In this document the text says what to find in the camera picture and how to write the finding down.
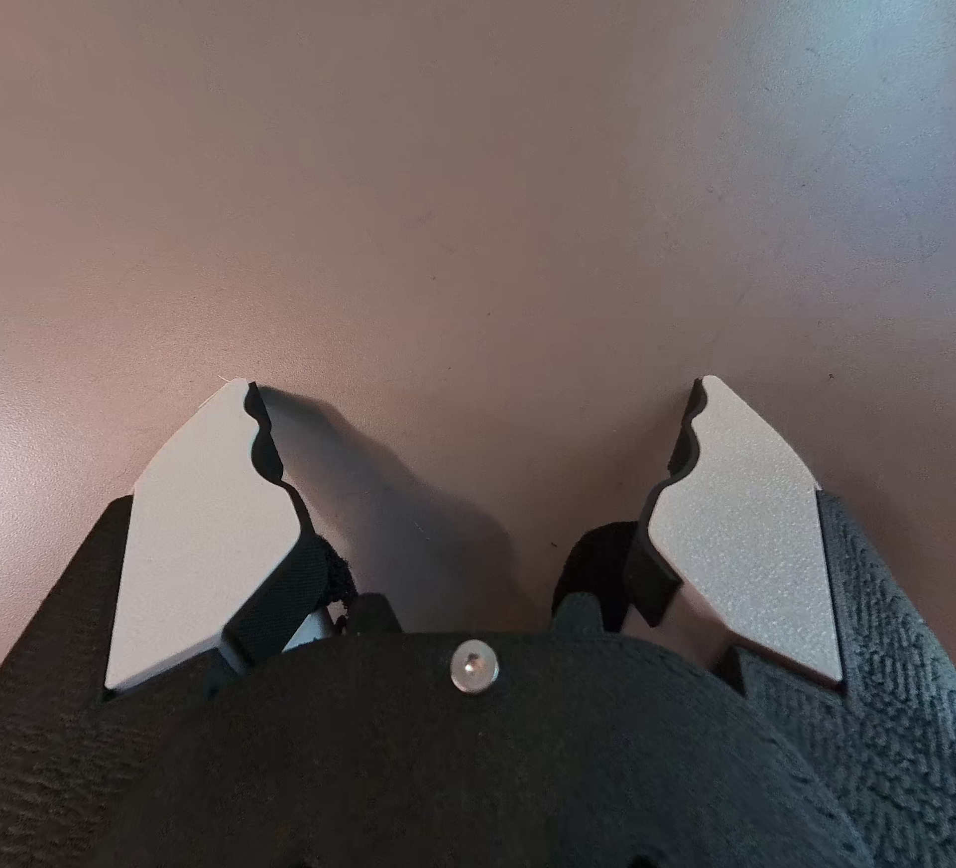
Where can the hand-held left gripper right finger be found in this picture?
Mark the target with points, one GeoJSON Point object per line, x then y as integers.
{"type": "Point", "coordinates": [747, 547]}

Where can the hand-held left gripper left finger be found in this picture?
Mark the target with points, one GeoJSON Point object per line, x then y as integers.
{"type": "Point", "coordinates": [194, 547]}

